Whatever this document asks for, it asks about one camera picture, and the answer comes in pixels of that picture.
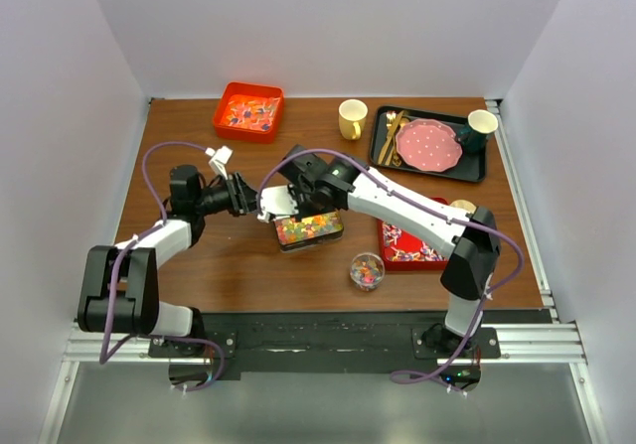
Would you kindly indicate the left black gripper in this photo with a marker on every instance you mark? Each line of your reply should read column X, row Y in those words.
column 241, row 198

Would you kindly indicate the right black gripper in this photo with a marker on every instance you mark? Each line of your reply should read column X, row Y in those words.
column 302, row 211

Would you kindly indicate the gold tin of gummies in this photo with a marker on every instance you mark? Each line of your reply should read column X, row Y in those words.
column 294, row 234

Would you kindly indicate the orange tray of candies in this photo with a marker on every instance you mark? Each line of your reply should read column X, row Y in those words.
column 249, row 112

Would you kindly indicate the clear plastic jar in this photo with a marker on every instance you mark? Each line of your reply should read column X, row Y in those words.
column 367, row 271

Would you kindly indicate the red tray of lollipops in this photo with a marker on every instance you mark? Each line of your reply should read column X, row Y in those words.
column 403, row 252

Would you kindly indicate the gold jar lid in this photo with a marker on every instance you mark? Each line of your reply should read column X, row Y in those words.
column 464, row 205

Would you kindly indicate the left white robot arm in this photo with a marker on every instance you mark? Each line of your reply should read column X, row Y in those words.
column 120, row 292

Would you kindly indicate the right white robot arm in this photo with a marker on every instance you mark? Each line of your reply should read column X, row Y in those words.
column 470, row 242

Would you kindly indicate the yellow mug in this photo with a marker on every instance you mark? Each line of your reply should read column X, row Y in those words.
column 352, row 118

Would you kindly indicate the gold fork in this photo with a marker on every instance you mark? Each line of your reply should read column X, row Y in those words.
column 391, row 123

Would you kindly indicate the gold knife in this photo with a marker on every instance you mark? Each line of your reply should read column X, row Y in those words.
column 401, row 121

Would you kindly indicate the pink dotted plate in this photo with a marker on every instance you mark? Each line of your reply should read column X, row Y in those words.
column 428, row 146

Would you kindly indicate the black serving tray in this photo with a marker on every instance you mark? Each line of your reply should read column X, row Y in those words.
column 470, row 168

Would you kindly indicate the dark green mug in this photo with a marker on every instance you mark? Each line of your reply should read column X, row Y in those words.
column 473, row 135

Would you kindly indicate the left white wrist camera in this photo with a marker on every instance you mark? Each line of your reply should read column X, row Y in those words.
column 218, row 160

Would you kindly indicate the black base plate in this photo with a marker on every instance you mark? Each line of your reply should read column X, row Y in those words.
column 377, row 342

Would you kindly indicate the aluminium frame rail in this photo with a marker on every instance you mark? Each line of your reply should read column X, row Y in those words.
column 518, row 344

